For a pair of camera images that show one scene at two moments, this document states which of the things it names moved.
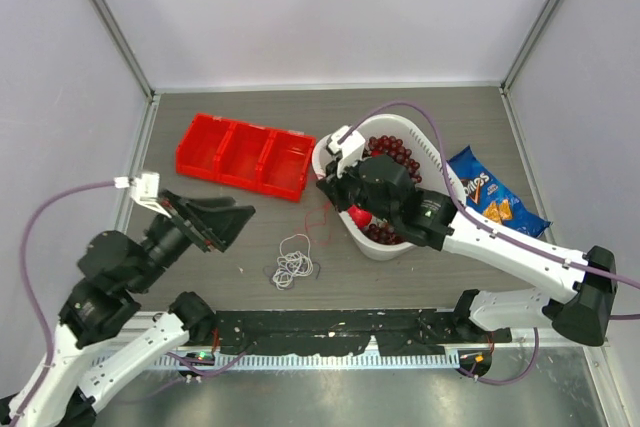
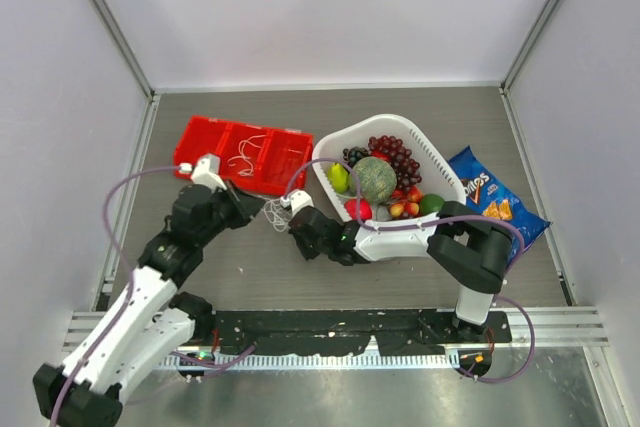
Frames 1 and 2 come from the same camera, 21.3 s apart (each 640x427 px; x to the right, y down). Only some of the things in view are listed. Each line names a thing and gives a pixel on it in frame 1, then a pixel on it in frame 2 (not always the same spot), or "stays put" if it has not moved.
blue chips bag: (487, 198) stays put
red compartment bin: (285, 162) stays put
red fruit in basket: (360, 216) stays put
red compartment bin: (240, 154) stays put
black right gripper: (333, 185) -> (307, 252)
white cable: (292, 265) -> (245, 158)
